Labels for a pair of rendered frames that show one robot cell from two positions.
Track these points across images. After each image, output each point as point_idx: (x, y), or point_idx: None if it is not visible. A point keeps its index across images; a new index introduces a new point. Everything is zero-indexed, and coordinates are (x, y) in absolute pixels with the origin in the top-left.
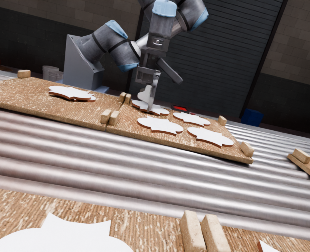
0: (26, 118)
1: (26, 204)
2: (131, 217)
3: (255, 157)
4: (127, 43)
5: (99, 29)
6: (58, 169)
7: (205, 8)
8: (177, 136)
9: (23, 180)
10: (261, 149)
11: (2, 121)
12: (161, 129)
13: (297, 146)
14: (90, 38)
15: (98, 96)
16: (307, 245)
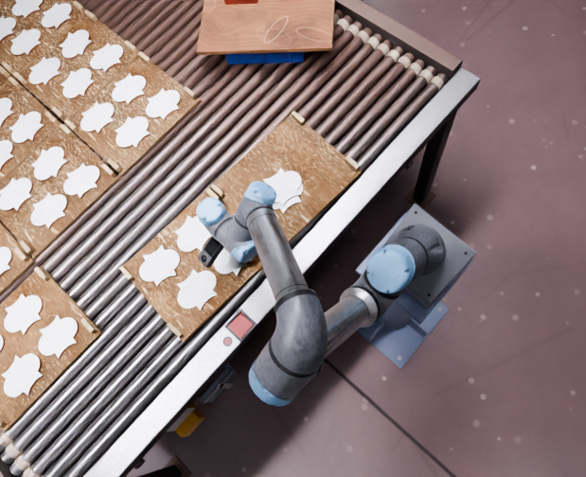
0: (245, 150)
1: (160, 131)
2: (135, 156)
3: (124, 291)
4: (366, 287)
5: (401, 241)
6: (181, 149)
7: (254, 373)
8: (175, 235)
9: (181, 136)
10: (126, 326)
11: (242, 136)
12: (186, 224)
13: (98, 416)
14: (402, 236)
15: (284, 220)
16: (82, 207)
